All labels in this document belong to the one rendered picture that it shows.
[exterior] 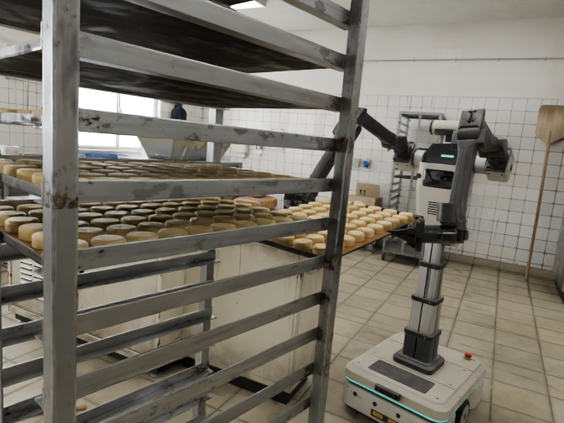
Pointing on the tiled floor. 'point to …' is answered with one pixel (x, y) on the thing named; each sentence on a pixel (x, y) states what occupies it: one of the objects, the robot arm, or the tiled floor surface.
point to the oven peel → (551, 124)
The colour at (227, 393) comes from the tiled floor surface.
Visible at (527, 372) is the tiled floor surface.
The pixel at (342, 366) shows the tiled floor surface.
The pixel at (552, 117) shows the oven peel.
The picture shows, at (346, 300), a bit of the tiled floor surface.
